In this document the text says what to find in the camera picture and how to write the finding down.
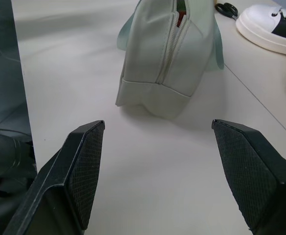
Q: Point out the black and white sneaker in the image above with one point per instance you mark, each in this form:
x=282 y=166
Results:
x=270 y=27

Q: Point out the pale green zippered bag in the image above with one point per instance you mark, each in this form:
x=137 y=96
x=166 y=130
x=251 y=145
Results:
x=168 y=56

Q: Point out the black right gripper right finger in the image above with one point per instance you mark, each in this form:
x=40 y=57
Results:
x=255 y=181

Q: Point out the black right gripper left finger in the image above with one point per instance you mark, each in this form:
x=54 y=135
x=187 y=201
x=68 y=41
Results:
x=59 y=186

